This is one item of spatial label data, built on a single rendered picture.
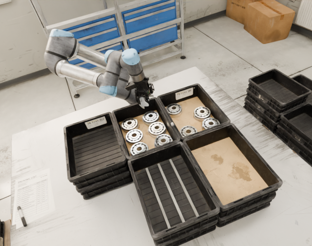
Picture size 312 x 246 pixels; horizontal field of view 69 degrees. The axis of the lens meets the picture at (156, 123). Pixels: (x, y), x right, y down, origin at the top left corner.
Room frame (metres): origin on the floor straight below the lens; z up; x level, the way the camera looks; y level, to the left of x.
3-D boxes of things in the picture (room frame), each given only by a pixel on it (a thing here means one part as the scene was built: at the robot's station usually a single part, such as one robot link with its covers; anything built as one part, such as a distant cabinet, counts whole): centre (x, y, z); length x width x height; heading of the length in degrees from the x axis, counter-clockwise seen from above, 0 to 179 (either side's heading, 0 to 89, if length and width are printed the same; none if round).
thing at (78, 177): (0.85, 0.37, 0.92); 0.40 x 0.30 x 0.02; 12
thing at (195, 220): (0.52, -0.01, 0.92); 0.40 x 0.30 x 0.02; 12
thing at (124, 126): (1.01, 0.16, 0.86); 0.10 x 0.10 x 0.01
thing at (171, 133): (0.91, 0.07, 0.87); 0.40 x 0.30 x 0.11; 12
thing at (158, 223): (0.52, -0.01, 0.87); 0.40 x 0.30 x 0.11; 12
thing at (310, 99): (1.54, -1.45, 0.26); 0.40 x 0.30 x 0.23; 18
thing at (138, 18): (2.94, -0.17, 0.60); 0.72 x 0.03 x 0.56; 107
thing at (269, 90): (1.42, -1.06, 0.37); 0.40 x 0.30 x 0.45; 17
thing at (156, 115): (1.04, 0.02, 0.86); 0.10 x 0.10 x 0.01
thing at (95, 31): (2.70, 0.60, 0.60); 0.72 x 0.03 x 0.56; 107
